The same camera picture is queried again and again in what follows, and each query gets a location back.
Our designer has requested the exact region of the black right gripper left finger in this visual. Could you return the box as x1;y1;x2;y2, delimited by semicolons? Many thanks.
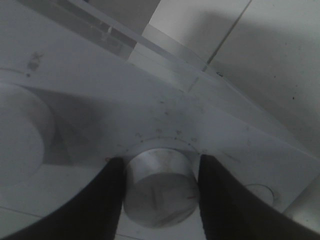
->
5;157;125;240

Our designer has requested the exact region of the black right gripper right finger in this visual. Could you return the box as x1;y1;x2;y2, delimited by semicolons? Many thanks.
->
198;154;320;240

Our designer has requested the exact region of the round white door button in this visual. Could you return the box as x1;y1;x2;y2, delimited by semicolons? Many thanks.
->
246;184;274;206

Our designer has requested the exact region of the white timer knob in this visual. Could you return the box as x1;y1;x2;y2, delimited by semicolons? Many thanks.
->
123;148;200;229

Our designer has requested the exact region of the upper white power knob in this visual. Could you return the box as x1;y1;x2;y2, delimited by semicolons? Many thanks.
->
0;83;55;187

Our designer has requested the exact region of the white microwave oven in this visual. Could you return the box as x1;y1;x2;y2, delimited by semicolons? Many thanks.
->
0;0;320;240

